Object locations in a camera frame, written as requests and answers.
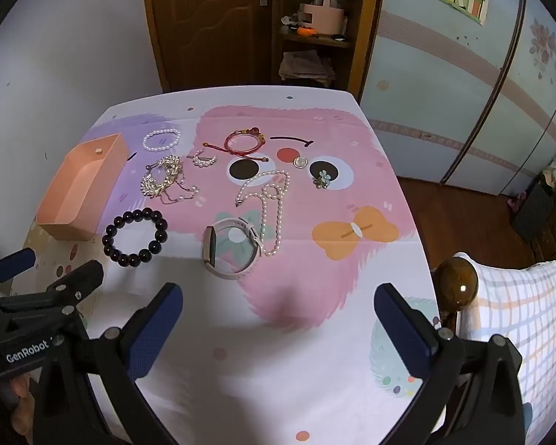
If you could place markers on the pale blue wardrobe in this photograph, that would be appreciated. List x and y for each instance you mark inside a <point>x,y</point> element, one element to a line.
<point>445,79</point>

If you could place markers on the small orange object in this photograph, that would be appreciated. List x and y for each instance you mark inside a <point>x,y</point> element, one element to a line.
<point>306,31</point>

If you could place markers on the pink storage basket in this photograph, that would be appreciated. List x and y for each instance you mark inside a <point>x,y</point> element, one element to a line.
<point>322,16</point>

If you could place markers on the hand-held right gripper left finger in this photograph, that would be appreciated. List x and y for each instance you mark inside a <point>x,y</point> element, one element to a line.
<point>154,333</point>

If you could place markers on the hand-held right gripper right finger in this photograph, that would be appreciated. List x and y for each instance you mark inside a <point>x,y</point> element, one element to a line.
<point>401,333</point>

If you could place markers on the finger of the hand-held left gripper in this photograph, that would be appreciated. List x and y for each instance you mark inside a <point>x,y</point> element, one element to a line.
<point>76,282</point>
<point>14,263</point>

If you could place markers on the folded beige cloth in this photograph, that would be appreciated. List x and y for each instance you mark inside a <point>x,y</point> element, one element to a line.
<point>306,67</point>

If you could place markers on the pink plastic tray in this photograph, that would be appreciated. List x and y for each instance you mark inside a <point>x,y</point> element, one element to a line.
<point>74,185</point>

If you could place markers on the wooden bedpost knob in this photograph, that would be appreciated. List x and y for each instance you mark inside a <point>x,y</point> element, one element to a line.
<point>456,282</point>

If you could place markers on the dark wooden cabinet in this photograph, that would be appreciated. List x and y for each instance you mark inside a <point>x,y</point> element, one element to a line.
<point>533,213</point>

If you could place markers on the wooden shelf unit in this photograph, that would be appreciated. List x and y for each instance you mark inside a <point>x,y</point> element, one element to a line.
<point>370,9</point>

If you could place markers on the plaid bed sheet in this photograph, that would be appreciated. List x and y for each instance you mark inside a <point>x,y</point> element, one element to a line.
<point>528,306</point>

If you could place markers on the person's left hand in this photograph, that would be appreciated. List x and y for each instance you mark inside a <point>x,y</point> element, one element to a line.
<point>22,396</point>

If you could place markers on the wooden door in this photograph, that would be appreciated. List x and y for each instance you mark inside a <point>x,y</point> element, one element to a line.
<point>204,18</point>

